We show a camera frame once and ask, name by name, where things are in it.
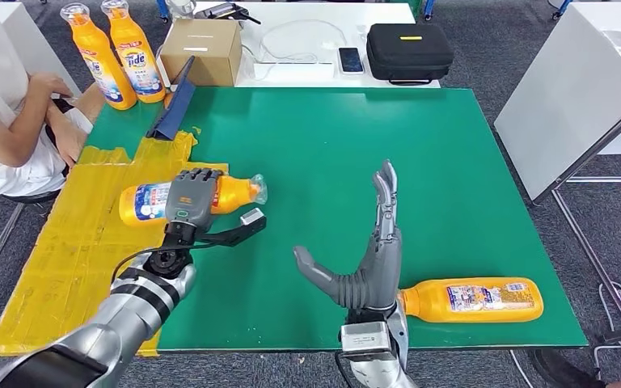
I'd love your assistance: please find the person's right hand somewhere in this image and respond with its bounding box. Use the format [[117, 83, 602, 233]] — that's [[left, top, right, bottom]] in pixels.
[[26, 72, 74, 100]]

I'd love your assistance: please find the person's left hand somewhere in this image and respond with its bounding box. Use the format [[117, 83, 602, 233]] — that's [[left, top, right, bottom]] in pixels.
[[48, 107, 89, 169]]

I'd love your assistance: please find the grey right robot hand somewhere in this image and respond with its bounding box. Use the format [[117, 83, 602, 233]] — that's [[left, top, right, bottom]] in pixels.
[[293, 158, 403, 312]]

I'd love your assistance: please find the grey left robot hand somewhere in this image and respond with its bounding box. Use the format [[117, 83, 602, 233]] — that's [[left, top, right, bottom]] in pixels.
[[164, 167, 226, 232]]

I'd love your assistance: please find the orange detergent bottle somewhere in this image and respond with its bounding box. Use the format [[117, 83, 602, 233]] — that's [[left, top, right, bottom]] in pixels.
[[101, 0, 167, 104], [60, 2, 138, 112], [397, 276, 545, 324], [118, 174, 268, 229]]

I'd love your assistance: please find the black stool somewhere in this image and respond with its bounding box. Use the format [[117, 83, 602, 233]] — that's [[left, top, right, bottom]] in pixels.
[[0, 187, 61, 312]]

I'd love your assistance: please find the dark blue folder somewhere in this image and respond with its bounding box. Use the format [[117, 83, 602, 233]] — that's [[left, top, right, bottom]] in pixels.
[[146, 55, 196, 142]]

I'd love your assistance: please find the yellow taped sheet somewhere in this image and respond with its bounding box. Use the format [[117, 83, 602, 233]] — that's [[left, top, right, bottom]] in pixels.
[[0, 131, 230, 359]]

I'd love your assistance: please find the green table mat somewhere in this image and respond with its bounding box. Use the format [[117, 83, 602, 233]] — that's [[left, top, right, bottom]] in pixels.
[[86, 86, 590, 353]]

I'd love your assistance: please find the brown cardboard box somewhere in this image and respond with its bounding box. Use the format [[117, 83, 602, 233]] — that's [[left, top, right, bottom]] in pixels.
[[159, 18, 243, 88]]

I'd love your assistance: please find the black handheld device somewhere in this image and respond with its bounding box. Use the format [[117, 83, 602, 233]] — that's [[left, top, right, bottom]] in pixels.
[[196, 1, 262, 26]]

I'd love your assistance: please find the black shoe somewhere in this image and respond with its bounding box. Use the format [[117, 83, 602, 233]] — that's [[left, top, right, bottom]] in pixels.
[[530, 349, 606, 388]]

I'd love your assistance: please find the smartphone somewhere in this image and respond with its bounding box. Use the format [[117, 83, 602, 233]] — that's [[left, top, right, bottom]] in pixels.
[[337, 47, 365, 75]]

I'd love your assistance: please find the black carry case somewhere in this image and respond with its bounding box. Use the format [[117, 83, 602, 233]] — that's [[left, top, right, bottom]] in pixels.
[[365, 23, 455, 86]]

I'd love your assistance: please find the white side table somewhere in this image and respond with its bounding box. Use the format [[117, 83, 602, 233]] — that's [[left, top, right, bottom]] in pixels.
[[493, 0, 621, 347]]

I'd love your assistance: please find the green plastic crate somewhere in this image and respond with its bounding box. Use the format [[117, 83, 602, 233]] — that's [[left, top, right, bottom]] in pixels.
[[387, 0, 424, 18]]

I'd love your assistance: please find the black left camera bracket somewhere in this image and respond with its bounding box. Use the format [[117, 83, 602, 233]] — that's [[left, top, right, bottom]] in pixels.
[[181, 213, 268, 248]]

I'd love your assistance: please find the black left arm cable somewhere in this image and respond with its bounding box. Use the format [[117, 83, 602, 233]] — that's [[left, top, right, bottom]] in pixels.
[[111, 243, 209, 285]]

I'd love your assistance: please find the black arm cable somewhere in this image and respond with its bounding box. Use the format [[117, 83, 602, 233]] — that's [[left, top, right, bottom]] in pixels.
[[334, 350, 356, 388], [111, 243, 209, 285]]

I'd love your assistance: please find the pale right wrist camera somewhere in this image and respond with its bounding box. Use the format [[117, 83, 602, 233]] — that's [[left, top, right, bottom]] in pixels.
[[340, 321, 391, 361]]

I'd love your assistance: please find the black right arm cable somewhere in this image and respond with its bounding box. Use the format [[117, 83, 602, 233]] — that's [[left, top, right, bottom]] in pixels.
[[334, 350, 356, 388]]

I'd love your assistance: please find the white cable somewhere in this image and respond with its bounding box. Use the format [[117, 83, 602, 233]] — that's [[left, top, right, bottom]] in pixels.
[[240, 19, 350, 65]]

